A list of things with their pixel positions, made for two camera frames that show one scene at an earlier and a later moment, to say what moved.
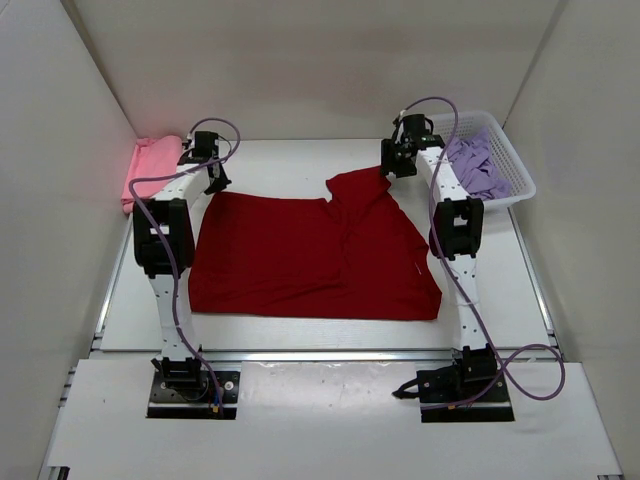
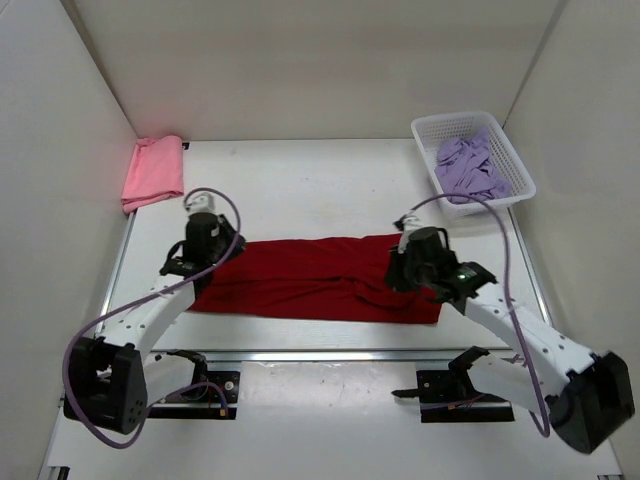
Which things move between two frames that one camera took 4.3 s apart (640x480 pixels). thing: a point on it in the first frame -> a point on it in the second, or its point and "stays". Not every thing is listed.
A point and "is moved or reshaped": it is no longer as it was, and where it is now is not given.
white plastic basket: x=508 y=164 stays
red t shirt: x=353 y=255 is moved or reshaped
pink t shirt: x=153 y=157 stays
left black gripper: x=221 y=184 -> x=226 y=229
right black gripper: x=390 y=164 -> x=394 y=277
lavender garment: x=473 y=160 stays
